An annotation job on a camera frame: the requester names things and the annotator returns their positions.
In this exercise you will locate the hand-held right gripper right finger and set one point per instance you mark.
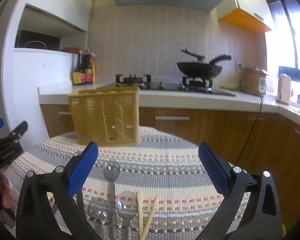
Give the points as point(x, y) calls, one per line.
point(213, 170)

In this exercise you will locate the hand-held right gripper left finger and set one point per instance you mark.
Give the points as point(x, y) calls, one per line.
point(82, 170)

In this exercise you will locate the wooden utensil holder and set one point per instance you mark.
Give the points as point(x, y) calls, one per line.
point(102, 115)

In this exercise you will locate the wooden chopstick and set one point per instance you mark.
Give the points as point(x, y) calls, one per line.
point(140, 215)
point(150, 217)

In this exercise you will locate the person's left hand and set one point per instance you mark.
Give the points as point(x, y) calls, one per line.
point(8, 192)

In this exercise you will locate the wooden base cabinet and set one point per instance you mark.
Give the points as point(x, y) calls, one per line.
point(215, 130)

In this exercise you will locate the striped woven mat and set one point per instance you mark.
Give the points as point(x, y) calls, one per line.
point(165, 170)

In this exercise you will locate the slim dark sauce bottle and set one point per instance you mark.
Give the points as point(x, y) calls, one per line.
point(77, 76)

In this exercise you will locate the large dark sauce bottle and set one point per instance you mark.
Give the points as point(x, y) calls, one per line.
point(89, 72)

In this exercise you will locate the brown woven basket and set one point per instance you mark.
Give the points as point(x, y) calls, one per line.
point(71, 50)

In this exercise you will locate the black gas stove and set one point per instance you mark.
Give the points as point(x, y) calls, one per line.
point(165, 86)

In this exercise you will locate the beige rice cooker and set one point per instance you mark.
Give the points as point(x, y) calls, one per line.
point(255, 81)

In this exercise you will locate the black wok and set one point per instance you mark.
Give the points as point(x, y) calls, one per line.
point(200, 70)

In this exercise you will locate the white electric kettle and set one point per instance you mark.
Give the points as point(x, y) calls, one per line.
point(284, 88)

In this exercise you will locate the dark framed window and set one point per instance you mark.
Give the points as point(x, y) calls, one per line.
point(282, 30)

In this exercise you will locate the white wall cabinet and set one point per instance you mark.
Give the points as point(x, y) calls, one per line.
point(60, 0)

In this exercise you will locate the orange wall cabinet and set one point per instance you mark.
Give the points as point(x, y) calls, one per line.
point(245, 20)

